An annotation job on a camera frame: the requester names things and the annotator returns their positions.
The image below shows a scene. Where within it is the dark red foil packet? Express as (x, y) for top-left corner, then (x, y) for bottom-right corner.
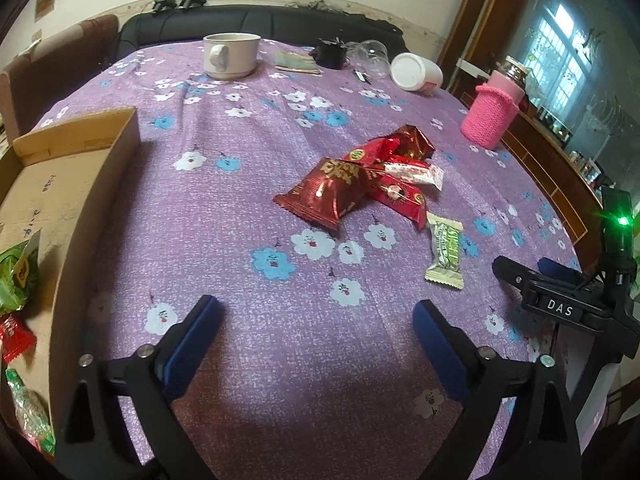
(385, 125), (435, 161)

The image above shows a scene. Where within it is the black sofa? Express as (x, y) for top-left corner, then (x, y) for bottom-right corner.
(117, 4), (411, 61)

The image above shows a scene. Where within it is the long red snack packet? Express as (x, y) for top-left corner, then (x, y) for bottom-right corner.
(345, 137), (401, 168)

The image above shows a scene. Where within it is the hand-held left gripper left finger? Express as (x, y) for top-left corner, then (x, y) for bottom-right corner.
(57, 294), (226, 480)

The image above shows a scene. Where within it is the clear green snack packet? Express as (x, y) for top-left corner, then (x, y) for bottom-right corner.
(5, 367), (56, 456)

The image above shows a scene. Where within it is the black power adapter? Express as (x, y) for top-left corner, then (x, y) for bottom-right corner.
(310, 37), (348, 70)

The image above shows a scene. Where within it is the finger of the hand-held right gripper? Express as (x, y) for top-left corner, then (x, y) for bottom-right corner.
(537, 257), (583, 283)
(492, 255), (541, 296)

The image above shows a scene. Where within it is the wooden door frame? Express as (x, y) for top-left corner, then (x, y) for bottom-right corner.
(440, 0), (541, 106)

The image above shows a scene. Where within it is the white plastic jar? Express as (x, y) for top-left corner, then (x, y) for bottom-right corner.
(390, 52), (445, 95)

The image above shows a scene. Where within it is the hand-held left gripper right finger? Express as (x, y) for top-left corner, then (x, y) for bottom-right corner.
(412, 299), (583, 480)

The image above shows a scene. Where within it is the wooden cabinet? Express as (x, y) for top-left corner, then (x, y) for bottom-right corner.
(500, 110), (603, 261)

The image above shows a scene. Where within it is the window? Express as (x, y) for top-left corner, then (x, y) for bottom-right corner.
(520, 0), (640, 161)

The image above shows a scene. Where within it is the purple floral tablecloth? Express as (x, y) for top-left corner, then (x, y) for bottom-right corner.
(32, 37), (583, 480)

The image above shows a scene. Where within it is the brown chair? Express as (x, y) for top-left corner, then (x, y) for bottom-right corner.
(0, 14), (121, 136)

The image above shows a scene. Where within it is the short red snack packet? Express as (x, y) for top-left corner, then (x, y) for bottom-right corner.
(367, 180), (428, 231)

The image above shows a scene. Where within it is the bottle in pink knitted sleeve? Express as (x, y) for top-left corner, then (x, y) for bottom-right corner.
(460, 55), (530, 150)

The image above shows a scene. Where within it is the white red candy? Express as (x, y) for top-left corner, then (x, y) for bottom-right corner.
(382, 161), (445, 192)

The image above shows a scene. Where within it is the small red packet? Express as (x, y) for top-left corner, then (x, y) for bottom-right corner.
(0, 312), (37, 365)

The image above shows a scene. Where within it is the white mug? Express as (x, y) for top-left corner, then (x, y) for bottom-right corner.
(202, 32), (262, 81)

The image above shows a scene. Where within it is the red gold foil snack packet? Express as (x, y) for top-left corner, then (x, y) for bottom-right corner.
(272, 157), (371, 231)

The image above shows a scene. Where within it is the flat paper packet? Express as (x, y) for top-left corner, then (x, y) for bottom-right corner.
(274, 51), (323, 76)

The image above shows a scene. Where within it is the cardboard box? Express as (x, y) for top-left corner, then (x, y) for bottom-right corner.
(0, 106), (141, 456)

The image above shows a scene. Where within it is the green packet with yellow label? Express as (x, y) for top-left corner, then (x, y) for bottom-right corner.
(0, 239), (42, 313)

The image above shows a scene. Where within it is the pale green candy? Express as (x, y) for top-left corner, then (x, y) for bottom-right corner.
(425, 212), (466, 291)

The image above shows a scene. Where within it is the clear plastic cup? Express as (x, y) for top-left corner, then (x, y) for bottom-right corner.
(347, 40), (391, 78)

